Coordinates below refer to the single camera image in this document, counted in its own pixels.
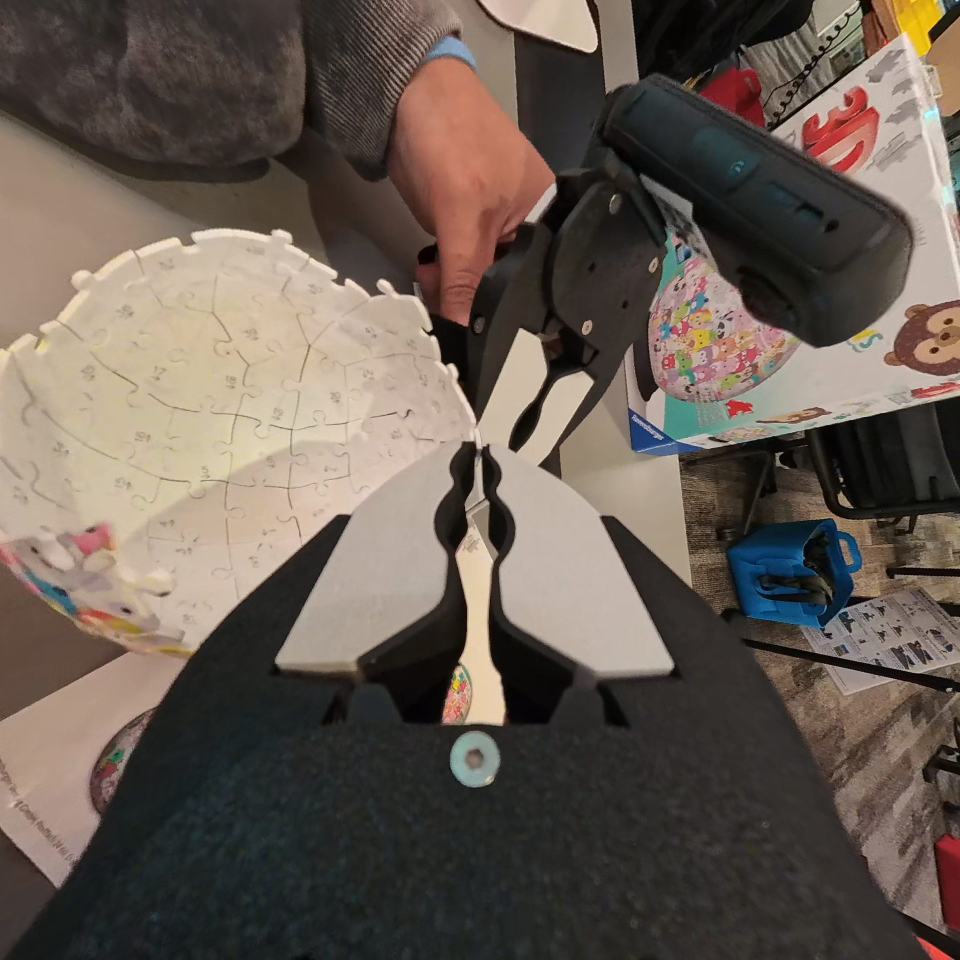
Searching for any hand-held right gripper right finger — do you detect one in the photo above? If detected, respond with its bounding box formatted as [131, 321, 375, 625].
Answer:
[481, 444, 678, 725]

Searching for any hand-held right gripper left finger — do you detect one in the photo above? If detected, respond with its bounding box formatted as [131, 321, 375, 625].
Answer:
[273, 442, 480, 725]

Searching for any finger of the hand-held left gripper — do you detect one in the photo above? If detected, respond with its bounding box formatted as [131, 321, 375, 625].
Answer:
[512, 367, 603, 466]
[478, 330, 560, 444]

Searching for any colourful puzzle ball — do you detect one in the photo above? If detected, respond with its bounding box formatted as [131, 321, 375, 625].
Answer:
[0, 227, 483, 659]

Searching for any person's left forearm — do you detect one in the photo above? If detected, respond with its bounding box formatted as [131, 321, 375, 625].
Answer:
[0, 0, 466, 181]

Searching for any colourful puzzle box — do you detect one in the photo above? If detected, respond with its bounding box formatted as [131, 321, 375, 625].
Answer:
[628, 33, 960, 456]

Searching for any puzzle instruction sheet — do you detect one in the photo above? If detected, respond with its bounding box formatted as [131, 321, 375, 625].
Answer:
[0, 517, 510, 888]

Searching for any person's left hand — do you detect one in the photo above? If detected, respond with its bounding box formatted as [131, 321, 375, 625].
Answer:
[386, 56, 558, 324]

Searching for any red fabric bag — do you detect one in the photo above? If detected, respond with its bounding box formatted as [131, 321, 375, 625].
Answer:
[699, 66, 768, 130]

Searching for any blue tote bag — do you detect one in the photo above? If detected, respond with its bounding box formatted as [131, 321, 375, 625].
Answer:
[724, 517, 861, 631]

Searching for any blue wristband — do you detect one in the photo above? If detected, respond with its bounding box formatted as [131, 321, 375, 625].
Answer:
[422, 35, 479, 74]

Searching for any black office chair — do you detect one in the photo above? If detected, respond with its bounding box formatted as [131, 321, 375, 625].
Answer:
[684, 403, 960, 543]

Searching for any printed instruction sign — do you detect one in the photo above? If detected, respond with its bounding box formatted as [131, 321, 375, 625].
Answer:
[797, 586, 960, 699]

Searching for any red plastic bin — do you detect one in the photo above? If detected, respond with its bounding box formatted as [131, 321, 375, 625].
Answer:
[932, 831, 960, 915]

